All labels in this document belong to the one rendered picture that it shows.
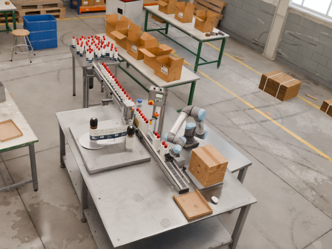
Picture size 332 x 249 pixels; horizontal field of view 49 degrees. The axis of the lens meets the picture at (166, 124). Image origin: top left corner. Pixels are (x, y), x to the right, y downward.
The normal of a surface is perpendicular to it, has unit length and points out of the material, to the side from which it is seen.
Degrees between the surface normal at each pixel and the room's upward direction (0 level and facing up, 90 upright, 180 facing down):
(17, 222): 0
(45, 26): 90
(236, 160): 0
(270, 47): 90
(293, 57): 90
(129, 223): 0
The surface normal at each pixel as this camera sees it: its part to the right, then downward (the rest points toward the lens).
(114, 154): 0.12, -0.82
